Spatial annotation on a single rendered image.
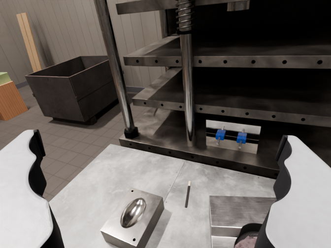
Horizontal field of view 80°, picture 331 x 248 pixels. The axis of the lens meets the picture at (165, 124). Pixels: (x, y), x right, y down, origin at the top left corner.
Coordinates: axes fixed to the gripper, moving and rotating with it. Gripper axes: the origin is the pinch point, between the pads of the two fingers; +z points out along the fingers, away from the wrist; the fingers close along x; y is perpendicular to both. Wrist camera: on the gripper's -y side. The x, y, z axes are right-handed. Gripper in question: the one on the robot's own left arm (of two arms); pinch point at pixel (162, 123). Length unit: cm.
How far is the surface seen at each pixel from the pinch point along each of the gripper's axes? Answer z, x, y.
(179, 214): 38, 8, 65
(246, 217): 28, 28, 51
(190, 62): 83, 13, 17
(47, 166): 168, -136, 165
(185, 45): 82, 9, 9
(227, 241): 23, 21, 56
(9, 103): 320, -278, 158
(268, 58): 73, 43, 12
